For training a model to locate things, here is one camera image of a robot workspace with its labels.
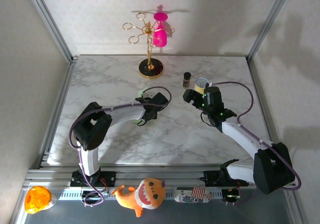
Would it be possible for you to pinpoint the small yellow-filled glass cup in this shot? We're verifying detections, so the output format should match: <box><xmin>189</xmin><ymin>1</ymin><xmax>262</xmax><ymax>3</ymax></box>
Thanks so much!
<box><xmin>193</xmin><ymin>77</ymin><xmax>210</xmax><ymax>94</ymax></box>

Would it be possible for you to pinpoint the spice bottle with black cap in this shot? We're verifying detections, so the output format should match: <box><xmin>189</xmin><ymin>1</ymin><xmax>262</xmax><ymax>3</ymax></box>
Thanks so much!
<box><xmin>182</xmin><ymin>72</ymin><xmax>192</xmax><ymax>89</ymax></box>

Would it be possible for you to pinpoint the pink wine glass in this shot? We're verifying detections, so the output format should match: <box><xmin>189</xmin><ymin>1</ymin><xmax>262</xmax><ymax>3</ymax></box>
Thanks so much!
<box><xmin>152</xmin><ymin>12</ymin><xmax>168</xmax><ymax>47</ymax></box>

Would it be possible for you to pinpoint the orange plush shark toy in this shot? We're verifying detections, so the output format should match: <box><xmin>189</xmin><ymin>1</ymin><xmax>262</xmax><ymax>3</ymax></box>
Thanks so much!
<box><xmin>111</xmin><ymin>177</ymin><xmax>167</xmax><ymax>218</ymax></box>

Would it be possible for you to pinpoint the small black controller board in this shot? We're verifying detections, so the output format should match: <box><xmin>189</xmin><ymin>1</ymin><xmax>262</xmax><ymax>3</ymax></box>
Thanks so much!
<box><xmin>81</xmin><ymin>190</ymin><xmax>106</xmax><ymax>202</ymax></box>
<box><xmin>222</xmin><ymin>188</ymin><xmax>241</xmax><ymax>206</ymax></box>

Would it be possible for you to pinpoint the drink can with flag print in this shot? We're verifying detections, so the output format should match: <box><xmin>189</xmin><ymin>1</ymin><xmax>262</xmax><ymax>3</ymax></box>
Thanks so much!
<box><xmin>173</xmin><ymin>186</ymin><xmax>212</xmax><ymax>204</ymax></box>

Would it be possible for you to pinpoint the orange translucent ball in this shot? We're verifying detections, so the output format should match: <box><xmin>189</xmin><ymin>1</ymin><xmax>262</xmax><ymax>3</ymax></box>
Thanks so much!
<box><xmin>24</xmin><ymin>185</ymin><xmax>57</xmax><ymax>214</ymax></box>

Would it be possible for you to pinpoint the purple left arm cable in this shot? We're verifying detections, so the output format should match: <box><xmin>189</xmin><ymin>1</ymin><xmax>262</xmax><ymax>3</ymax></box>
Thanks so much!
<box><xmin>68</xmin><ymin>85</ymin><xmax>173</xmax><ymax>207</ymax></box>

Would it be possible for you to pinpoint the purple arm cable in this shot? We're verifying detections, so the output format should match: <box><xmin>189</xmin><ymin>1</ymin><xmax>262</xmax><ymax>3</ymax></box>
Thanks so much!
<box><xmin>68</xmin><ymin>85</ymin><xmax>173</xmax><ymax>207</ymax></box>
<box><xmin>208</xmin><ymin>81</ymin><xmax>303</xmax><ymax>206</ymax></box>

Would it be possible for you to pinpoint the gold wire glass rack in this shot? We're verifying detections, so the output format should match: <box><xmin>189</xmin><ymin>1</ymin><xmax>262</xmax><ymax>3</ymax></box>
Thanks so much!
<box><xmin>121</xmin><ymin>13</ymin><xmax>176</xmax><ymax>79</ymax></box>

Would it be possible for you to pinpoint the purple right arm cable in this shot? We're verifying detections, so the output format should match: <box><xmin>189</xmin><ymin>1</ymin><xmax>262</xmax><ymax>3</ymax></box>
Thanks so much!
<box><xmin>208</xmin><ymin>81</ymin><xmax>303</xmax><ymax>206</ymax></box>

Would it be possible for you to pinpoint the aluminium side rail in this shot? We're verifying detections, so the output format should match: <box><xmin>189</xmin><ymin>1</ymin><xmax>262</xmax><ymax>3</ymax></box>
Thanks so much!
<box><xmin>37</xmin><ymin>58</ymin><xmax>78</xmax><ymax>169</ymax></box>
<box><xmin>246</xmin><ymin>58</ymin><xmax>286</xmax><ymax>168</ymax></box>

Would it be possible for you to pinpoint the wide aluminium base rail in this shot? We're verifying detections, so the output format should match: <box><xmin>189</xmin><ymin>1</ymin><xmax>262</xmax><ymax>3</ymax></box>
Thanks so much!
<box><xmin>22</xmin><ymin>167</ymin><xmax>297</xmax><ymax>190</ymax></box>

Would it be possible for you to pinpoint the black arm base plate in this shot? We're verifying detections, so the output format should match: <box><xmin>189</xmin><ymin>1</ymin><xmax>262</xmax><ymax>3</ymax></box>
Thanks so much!
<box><xmin>70</xmin><ymin>170</ymin><xmax>117</xmax><ymax>187</ymax></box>
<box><xmin>203</xmin><ymin>170</ymin><xmax>251</xmax><ymax>187</ymax></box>

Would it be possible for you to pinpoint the aluminium frame post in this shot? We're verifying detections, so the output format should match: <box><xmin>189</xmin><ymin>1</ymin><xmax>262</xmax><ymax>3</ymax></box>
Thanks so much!
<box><xmin>22</xmin><ymin>0</ymin><xmax>78</xmax><ymax>62</ymax></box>
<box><xmin>246</xmin><ymin>0</ymin><xmax>296</xmax><ymax>61</ymax></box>

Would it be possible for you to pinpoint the grey slotted cable duct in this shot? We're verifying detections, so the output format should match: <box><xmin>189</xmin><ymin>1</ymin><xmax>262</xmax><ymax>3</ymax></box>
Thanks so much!
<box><xmin>51</xmin><ymin>189</ymin><xmax>226</xmax><ymax>200</ymax></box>

